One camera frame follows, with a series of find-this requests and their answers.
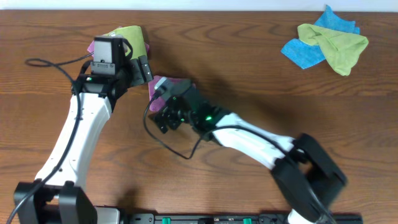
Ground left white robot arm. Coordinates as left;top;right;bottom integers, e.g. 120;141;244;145
7;35;153;223

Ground folded green cloth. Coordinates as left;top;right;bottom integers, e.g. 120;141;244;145
106;26;149;59

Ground crumpled blue cloth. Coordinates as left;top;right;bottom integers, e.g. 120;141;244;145
281;5;360;69

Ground crumpled green cloth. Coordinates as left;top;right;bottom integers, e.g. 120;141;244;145
297;24;369;76

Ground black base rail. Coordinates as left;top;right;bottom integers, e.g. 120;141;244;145
96;213;364;224

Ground left black camera cable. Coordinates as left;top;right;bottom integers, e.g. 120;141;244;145
6;51;96;224

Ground folded purple cloth underneath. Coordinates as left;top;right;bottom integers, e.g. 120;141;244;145
87;42;150;53

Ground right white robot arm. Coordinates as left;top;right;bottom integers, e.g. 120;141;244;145
150;77;347;223

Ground purple microfiber cloth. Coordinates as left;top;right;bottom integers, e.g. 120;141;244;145
146;75;197;113

